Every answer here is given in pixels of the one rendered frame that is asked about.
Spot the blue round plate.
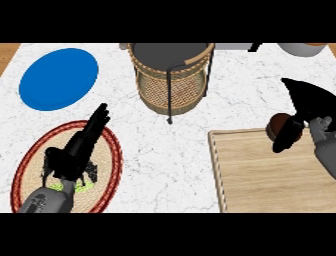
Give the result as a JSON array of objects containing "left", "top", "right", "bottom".
[{"left": 18, "top": 47, "right": 101, "bottom": 112}]

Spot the pale wooden tray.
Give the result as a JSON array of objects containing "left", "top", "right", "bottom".
[{"left": 207, "top": 126, "right": 336, "bottom": 214}]

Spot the round woven red-rimmed placemat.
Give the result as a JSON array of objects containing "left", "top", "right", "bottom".
[{"left": 10, "top": 120, "right": 124, "bottom": 214}]

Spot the grey flat appliance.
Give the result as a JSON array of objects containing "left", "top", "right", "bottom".
[{"left": 214, "top": 43, "right": 266, "bottom": 53}]

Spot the grey round pot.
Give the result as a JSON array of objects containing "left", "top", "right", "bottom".
[{"left": 278, "top": 43, "right": 329, "bottom": 58}]

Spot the brown cupcake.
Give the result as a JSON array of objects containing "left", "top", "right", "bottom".
[{"left": 266, "top": 112, "right": 295, "bottom": 141}]

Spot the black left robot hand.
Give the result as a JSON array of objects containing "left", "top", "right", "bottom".
[{"left": 43, "top": 102, "right": 112, "bottom": 185}]

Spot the wicker tiered basket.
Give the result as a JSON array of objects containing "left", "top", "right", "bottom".
[{"left": 127, "top": 43, "right": 217, "bottom": 126}]

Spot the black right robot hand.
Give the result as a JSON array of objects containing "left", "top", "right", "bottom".
[{"left": 272, "top": 77, "right": 336, "bottom": 154}]

